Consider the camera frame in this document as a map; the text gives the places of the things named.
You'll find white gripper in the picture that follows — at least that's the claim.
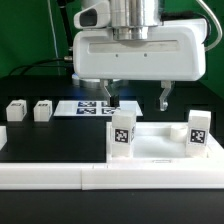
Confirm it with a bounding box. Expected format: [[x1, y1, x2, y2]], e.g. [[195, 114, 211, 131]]
[[73, 0, 208, 111]]

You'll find white square table top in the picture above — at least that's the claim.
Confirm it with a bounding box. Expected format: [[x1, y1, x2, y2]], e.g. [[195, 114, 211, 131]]
[[106, 122, 224, 163]]

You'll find white marker base plate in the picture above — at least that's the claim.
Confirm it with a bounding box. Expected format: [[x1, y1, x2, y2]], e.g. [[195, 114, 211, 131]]
[[54, 100, 143, 117]]

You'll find white U-shaped obstacle fence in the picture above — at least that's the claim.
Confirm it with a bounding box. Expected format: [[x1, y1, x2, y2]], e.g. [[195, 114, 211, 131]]
[[0, 123, 224, 191]]

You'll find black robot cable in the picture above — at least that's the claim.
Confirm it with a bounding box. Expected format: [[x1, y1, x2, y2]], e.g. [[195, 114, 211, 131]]
[[7, 58, 75, 78]]

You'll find white hanging cable left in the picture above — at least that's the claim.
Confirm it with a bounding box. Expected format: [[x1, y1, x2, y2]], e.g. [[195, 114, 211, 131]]
[[46, 0, 62, 76]]

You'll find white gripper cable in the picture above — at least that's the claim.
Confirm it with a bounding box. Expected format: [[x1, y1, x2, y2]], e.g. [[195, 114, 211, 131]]
[[196, 0, 224, 52]]

